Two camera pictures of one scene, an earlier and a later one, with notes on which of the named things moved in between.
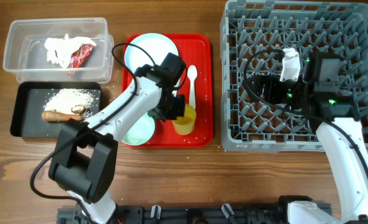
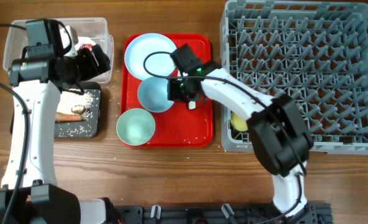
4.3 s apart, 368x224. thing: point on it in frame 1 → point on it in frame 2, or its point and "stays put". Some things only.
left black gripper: [178, 112] → [91, 69]
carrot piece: [55, 116] stays put
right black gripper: [271, 81] → [173, 95]
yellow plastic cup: [185, 125] → [238, 122]
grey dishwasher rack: [353, 30] stays put
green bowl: [141, 132] stays put
